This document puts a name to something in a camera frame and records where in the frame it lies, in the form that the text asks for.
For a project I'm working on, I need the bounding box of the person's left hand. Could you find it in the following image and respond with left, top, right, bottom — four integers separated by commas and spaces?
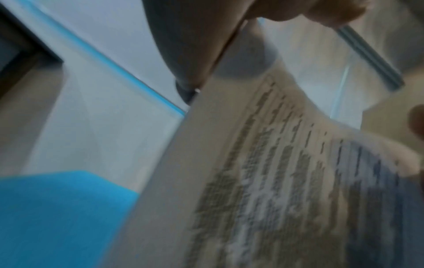
142, 0, 372, 106

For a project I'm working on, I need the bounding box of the person's right hand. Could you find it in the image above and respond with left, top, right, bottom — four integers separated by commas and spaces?
407, 104, 424, 137

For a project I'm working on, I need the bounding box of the stack of collected papers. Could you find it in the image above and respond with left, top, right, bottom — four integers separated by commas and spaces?
99, 18, 424, 268

